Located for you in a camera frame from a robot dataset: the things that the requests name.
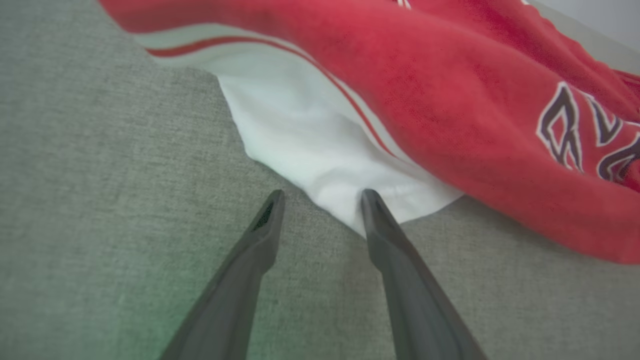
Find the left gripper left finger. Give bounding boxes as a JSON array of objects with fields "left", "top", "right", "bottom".
[{"left": 159, "top": 189, "right": 286, "bottom": 360}]

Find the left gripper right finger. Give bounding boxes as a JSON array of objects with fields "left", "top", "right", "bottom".
[{"left": 360, "top": 188, "right": 488, "bottom": 360}]

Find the red jersey white striped trim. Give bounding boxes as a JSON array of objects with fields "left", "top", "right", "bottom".
[{"left": 97, "top": 0, "right": 640, "bottom": 265}]

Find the grey fabric sofa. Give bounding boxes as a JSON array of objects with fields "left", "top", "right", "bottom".
[{"left": 0, "top": 0, "right": 640, "bottom": 360}]

